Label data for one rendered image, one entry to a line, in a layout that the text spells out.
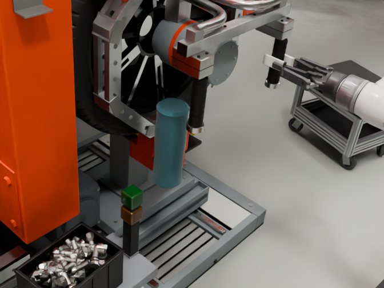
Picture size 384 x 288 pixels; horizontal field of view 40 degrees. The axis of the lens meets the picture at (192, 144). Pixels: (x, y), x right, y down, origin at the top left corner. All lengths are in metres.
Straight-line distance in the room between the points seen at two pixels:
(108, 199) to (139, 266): 0.55
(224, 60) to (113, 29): 0.32
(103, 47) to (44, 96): 0.27
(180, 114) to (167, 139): 0.08
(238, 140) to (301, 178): 0.38
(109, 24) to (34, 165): 0.37
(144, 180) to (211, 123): 0.88
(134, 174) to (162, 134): 0.46
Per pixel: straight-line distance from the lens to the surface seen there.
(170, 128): 1.41
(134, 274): 1.35
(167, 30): 1.45
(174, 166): 1.49
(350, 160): 2.57
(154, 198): 1.89
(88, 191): 1.65
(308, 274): 2.06
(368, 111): 1.38
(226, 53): 1.41
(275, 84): 1.54
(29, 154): 1.18
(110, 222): 1.80
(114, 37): 1.29
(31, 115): 1.13
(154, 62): 1.60
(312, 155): 2.63
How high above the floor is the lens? 1.49
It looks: 36 degrees down
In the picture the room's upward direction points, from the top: 7 degrees clockwise
